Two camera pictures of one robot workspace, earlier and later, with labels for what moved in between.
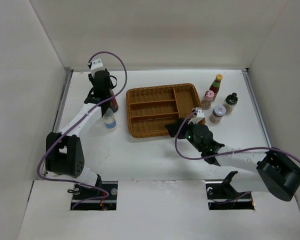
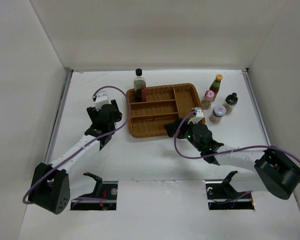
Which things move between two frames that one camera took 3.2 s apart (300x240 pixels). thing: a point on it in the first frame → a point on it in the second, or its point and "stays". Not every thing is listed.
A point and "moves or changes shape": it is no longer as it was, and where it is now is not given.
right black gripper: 172,128 stays
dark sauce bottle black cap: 113,104 moves or changes shape
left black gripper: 91,78 → 94,114
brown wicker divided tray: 149,109 stays
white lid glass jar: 217,113 stays
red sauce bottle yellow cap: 216,85 stays
